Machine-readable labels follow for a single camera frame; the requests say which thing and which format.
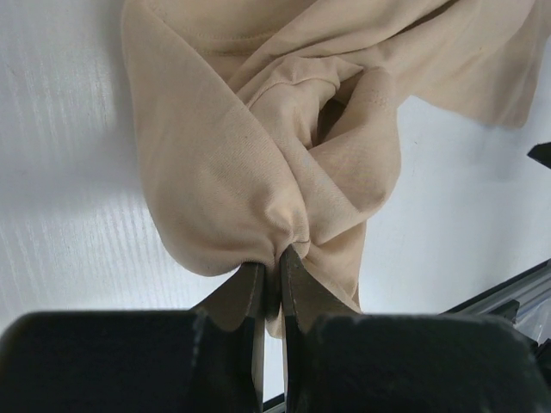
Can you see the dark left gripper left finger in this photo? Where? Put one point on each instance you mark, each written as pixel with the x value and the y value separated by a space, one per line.
pixel 229 343

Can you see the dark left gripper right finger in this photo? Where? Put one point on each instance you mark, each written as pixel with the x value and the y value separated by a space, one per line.
pixel 304 299

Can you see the beige t-shirt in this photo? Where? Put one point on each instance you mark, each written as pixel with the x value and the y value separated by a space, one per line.
pixel 263 125

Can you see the aluminium frame rail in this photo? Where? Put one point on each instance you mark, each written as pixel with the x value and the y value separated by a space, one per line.
pixel 471 358

